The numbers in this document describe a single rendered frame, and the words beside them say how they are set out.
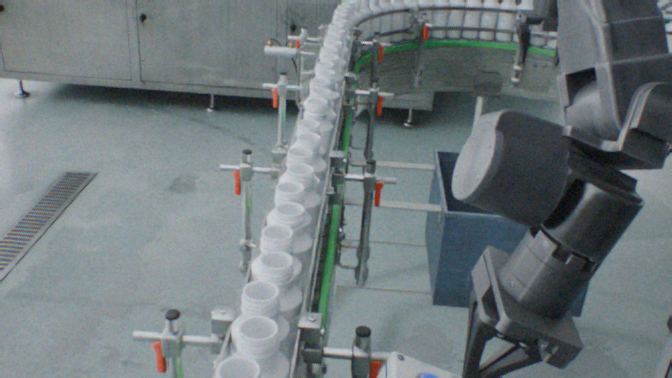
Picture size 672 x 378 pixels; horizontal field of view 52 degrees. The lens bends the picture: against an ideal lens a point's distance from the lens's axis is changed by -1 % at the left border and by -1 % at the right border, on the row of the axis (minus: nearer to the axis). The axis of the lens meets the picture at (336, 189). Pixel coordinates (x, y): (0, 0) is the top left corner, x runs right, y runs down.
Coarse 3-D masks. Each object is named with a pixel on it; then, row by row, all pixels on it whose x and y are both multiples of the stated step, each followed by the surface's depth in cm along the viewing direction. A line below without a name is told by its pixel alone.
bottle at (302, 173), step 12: (288, 168) 96; (300, 168) 98; (312, 168) 96; (288, 180) 96; (300, 180) 95; (312, 180) 96; (312, 192) 97; (312, 204) 96; (312, 216) 97; (312, 228) 98; (312, 240) 99
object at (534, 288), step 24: (528, 240) 51; (552, 240) 49; (504, 264) 55; (528, 264) 50; (552, 264) 49; (576, 264) 48; (600, 264) 49; (504, 288) 52; (528, 288) 50; (552, 288) 49; (576, 288) 50; (504, 312) 49; (528, 312) 50; (552, 312) 50; (552, 336) 48; (576, 336) 50
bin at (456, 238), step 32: (352, 160) 158; (448, 160) 162; (448, 192) 165; (448, 224) 135; (480, 224) 134; (512, 224) 134; (448, 256) 138; (480, 256) 137; (352, 288) 149; (384, 288) 149; (448, 288) 141
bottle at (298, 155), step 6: (294, 150) 103; (300, 150) 103; (306, 150) 103; (288, 156) 101; (294, 156) 100; (300, 156) 103; (306, 156) 100; (288, 162) 101; (294, 162) 100; (300, 162) 100; (306, 162) 100; (282, 180) 102; (318, 180) 103; (318, 186) 103; (318, 192) 104
